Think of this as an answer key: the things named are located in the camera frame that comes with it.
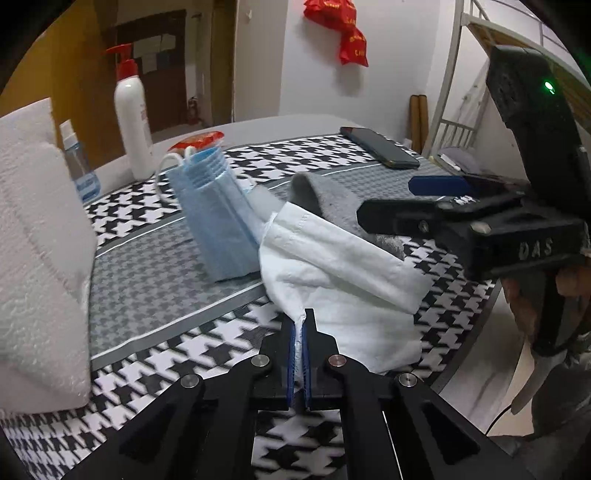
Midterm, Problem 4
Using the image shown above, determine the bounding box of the wooden wardrobe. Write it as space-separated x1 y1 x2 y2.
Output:
28 0 116 139

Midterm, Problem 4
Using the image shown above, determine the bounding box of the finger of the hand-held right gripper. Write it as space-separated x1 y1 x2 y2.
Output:
356 196 490 244
409 173 532 205

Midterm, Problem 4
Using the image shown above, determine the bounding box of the grey sock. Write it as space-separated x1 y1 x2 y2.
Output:
288 173 407 259

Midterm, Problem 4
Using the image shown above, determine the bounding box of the red plastic bag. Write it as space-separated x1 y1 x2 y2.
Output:
339 25 369 68
303 0 356 31

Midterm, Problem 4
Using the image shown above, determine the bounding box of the light wooden side door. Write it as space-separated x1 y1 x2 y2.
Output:
210 0 236 123

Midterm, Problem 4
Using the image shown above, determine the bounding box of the white bottle with red pump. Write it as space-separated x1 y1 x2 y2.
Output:
106 44 155 181

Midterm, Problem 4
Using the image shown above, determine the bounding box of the person's right forearm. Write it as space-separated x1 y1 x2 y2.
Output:
510 318 591 444

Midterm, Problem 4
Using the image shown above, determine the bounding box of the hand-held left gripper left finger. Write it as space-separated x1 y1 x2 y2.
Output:
60 316 301 480

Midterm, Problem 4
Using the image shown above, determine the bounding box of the black smartphone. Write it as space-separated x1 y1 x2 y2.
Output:
339 126 421 169

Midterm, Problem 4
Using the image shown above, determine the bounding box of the grey folded cloth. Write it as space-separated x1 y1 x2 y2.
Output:
436 147 476 174

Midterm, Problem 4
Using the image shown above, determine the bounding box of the person's right hand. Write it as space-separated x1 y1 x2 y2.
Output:
501 262 591 337

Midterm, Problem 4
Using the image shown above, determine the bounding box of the small clear spray bottle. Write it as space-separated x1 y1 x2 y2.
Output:
59 120 101 204

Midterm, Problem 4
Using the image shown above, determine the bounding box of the stack of blue face masks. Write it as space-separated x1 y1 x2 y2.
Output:
159 148 271 282

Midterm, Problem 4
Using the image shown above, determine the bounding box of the dark brown door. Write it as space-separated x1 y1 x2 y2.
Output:
104 9 188 134

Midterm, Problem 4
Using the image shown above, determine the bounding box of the white cloth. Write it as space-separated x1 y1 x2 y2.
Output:
259 200 428 402

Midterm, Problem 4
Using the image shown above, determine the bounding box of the red snack packet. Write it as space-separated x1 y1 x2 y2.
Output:
168 130 225 155

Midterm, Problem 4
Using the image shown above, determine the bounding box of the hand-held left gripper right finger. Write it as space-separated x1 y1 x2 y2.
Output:
302 308 536 480

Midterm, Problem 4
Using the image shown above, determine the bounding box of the white metal bunk bed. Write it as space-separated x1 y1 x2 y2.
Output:
422 0 591 185

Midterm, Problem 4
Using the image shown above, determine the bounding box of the white foam box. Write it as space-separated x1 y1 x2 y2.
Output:
0 138 99 416

